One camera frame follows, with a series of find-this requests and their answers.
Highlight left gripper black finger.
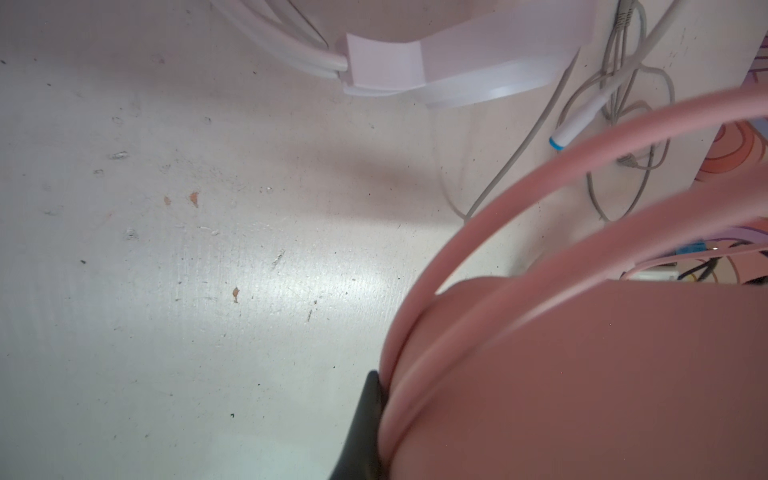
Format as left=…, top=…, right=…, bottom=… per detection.
left=329, top=371, right=387, bottom=480

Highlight pink headphones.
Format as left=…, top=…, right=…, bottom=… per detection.
left=378, top=85, right=767, bottom=479

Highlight white headphones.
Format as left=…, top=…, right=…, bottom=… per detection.
left=214, top=1, right=597, bottom=108

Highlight grey headphone cable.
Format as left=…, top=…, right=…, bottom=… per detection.
left=443, top=0, right=691, bottom=224

